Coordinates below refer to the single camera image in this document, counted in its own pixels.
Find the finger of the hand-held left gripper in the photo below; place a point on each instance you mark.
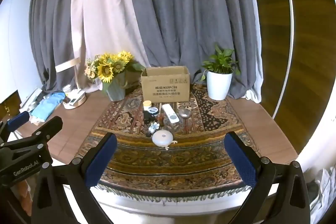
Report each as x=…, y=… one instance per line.
x=48, y=126
x=18, y=119

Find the white plant pot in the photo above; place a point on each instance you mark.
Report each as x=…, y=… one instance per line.
x=218, y=86

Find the white curtain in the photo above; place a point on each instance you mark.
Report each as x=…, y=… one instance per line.
x=105, y=16

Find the black round jar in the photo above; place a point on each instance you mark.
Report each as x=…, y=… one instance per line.
x=147, y=117

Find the white desktop device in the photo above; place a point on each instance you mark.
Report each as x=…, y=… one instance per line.
x=74, y=101

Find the cardboard box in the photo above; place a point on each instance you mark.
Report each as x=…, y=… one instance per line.
x=165, y=90

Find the grey curtain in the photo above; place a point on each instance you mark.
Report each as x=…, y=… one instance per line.
x=55, y=29
x=189, y=16

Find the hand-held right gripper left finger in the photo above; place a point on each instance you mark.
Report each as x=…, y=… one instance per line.
x=101, y=161

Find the round blue-rimmed tin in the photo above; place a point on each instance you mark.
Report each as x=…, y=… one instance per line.
x=152, y=110

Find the sunflower bouquet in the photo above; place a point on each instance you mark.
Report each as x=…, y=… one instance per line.
x=106, y=70

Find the white remote control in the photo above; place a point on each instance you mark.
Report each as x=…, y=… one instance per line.
x=169, y=112

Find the white round device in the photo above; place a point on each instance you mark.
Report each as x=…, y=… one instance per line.
x=162, y=138

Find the jar with wooden lid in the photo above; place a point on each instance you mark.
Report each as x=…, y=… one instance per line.
x=147, y=103

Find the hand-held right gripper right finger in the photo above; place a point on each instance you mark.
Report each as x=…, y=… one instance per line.
x=240, y=158

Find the blue cloth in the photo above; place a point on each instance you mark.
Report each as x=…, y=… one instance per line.
x=48, y=108

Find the small brown bottle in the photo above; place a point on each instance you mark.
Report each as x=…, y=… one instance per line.
x=161, y=117

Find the green leafy plant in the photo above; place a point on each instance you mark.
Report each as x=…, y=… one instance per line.
x=220, y=61

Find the white plastic bag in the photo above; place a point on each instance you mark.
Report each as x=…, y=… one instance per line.
x=321, y=184

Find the large white hoop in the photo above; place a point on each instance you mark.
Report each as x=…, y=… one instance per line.
x=292, y=29

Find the patterned rug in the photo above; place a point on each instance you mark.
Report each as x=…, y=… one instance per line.
x=147, y=161

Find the grey ribbed vase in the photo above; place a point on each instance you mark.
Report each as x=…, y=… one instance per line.
x=115, y=92

